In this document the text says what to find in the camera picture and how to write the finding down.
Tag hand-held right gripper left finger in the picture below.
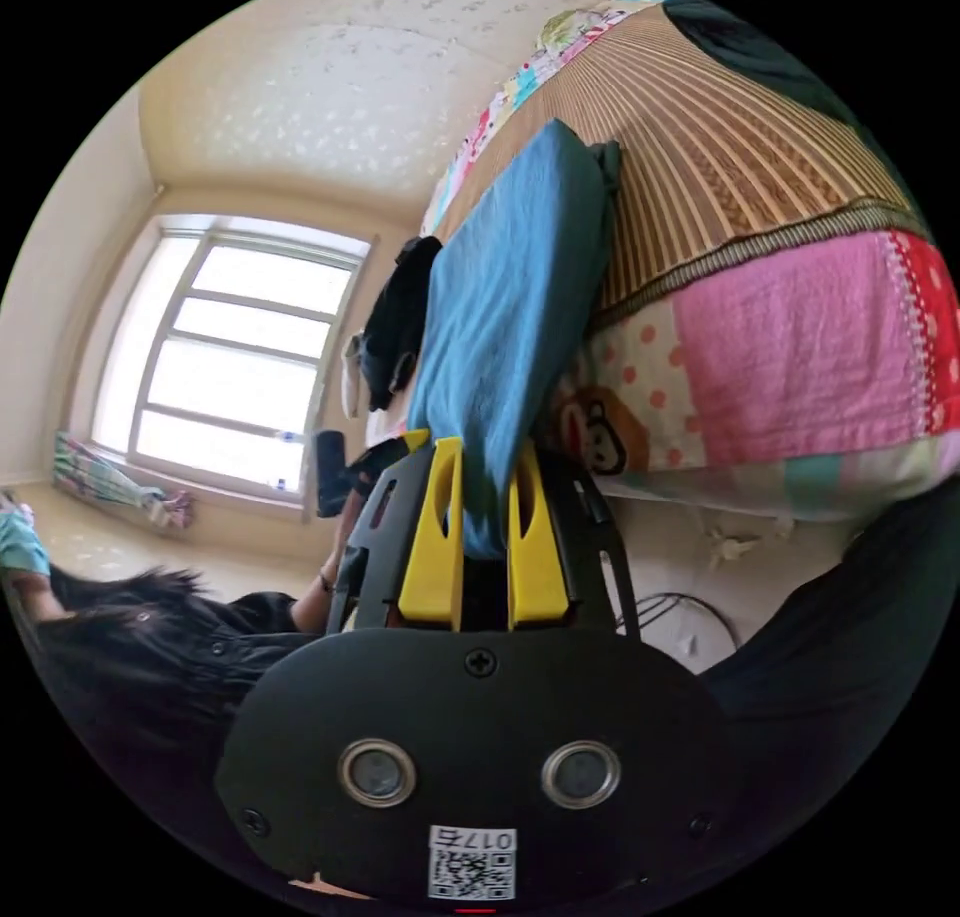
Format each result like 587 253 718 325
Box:
396 436 465 631

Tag person's body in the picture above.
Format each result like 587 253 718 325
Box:
13 474 960 917

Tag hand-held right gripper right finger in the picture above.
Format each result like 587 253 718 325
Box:
507 442 570 631

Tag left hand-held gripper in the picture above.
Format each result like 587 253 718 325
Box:
346 428 433 500

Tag striped curtain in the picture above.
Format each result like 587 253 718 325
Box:
53 430 198 532

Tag window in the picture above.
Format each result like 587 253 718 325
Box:
89 214 374 507

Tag black garment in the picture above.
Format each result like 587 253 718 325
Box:
662 0 890 155

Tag pile of clothes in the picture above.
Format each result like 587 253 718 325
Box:
341 235 445 419

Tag bed with woven mat and patchwork quilt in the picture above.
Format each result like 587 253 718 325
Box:
418 0 960 522

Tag person's left forearm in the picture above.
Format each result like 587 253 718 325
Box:
290 513 355 635

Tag blue jeans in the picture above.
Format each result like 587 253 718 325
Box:
404 117 624 561

